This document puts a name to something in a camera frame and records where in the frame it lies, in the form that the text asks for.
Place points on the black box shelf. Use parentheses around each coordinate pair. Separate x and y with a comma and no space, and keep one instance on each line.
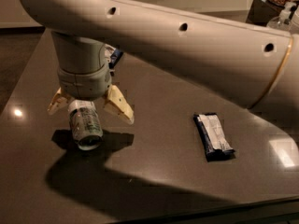
(261,12)

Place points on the blue white chip bag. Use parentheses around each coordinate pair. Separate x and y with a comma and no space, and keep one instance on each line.
(112,55)

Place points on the dark blue snack bar wrapper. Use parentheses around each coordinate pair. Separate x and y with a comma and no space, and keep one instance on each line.
(213,139)

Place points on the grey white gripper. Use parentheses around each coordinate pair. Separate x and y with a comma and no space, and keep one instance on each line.
(83,84)

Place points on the white green 7up can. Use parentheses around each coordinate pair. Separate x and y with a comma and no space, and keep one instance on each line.
(85,125)

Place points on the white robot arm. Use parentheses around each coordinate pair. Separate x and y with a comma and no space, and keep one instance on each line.
(252,66)

